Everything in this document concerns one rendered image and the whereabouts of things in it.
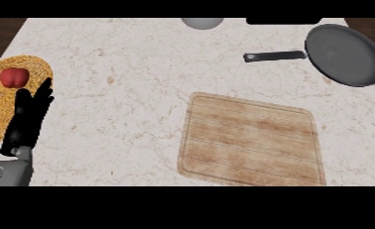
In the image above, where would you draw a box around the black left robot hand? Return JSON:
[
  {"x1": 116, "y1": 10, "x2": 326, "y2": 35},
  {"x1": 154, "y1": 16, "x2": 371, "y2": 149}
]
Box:
[{"x1": 0, "y1": 76, "x2": 55, "y2": 158}]

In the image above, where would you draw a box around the wooden cutting board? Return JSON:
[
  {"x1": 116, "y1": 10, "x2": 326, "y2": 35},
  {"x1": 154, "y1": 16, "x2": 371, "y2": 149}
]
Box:
[{"x1": 175, "y1": 91, "x2": 327, "y2": 187}]

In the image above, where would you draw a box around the dark grey frying pan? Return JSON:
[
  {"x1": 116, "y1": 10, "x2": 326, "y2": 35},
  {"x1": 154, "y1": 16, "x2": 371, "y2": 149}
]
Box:
[{"x1": 241, "y1": 23, "x2": 375, "y2": 88}]

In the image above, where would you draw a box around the red apple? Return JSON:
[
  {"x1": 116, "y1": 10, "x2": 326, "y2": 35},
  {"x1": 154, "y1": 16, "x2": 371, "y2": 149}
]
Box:
[{"x1": 0, "y1": 67, "x2": 30, "y2": 89}]

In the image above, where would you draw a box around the woven straw placemat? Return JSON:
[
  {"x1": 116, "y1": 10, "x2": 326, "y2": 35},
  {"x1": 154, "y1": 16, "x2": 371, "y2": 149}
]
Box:
[{"x1": 0, "y1": 55, "x2": 54, "y2": 142}]

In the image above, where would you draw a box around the grey round bowl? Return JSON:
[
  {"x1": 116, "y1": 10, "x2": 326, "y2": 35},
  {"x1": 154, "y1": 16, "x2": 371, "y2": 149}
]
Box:
[{"x1": 179, "y1": 18, "x2": 225, "y2": 31}]

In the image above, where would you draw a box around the black flat appliance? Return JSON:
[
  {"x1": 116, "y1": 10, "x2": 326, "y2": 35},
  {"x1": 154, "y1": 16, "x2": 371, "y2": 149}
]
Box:
[{"x1": 244, "y1": 18, "x2": 323, "y2": 26}]

